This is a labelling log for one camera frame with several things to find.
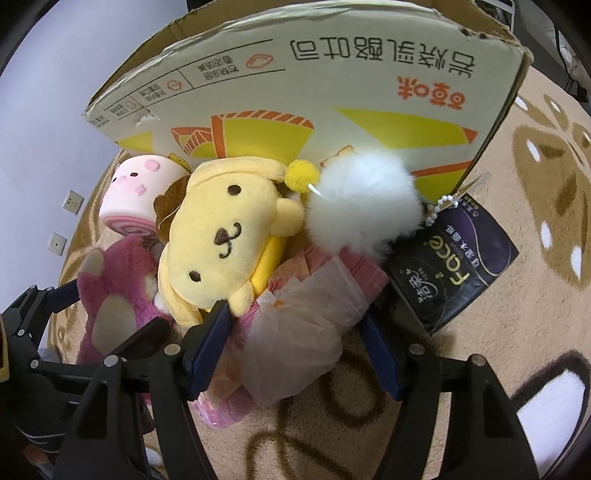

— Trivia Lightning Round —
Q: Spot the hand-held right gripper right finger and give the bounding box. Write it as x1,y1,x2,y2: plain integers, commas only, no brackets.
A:
359,305,544,480

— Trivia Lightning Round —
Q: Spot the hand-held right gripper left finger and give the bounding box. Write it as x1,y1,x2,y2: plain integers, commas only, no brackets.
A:
55,299,232,480

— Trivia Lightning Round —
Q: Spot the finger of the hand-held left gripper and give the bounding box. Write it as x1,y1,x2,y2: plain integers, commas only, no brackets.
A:
28,318,172,393
4,279,80,340

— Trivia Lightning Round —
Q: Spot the pink bear plush toy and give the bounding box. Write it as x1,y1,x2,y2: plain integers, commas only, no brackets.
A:
76,235,177,409

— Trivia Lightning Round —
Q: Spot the pink plastic packet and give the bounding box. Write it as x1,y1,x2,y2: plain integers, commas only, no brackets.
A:
194,247,391,428

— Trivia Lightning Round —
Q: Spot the translucent white plastic bag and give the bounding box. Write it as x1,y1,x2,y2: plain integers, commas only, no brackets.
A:
242,256,370,408

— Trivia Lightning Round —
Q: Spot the yellow dog plush toy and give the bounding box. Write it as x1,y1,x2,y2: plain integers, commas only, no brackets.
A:
154,156,320,326

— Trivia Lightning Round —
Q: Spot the black tissue packet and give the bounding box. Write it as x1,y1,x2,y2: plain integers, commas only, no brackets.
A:
385,194,520,336

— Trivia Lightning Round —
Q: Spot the pink roll cake plush toy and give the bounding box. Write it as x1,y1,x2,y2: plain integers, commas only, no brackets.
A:
99,154,191,239

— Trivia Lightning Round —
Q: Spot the printed cardboard box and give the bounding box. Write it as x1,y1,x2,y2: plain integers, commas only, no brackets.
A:
83,0,534,204

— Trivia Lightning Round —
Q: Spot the white fluffy pompom keychain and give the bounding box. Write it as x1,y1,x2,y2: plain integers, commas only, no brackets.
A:
307,148,465,265

